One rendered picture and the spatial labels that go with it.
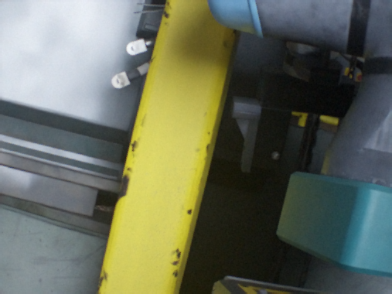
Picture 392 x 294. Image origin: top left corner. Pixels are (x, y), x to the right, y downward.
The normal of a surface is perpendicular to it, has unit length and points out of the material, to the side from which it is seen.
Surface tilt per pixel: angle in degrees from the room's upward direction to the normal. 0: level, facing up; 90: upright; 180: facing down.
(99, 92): 90
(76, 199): 90
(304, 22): 145
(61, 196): 90
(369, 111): 72
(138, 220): 90
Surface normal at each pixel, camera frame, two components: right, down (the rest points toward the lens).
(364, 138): -0.69, -0.50
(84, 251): -0.11, -0.07
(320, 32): -0.30, 0.84
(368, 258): 0.18, 0.00
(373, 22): -0.32, 0.57
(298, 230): -0.95, -0.24
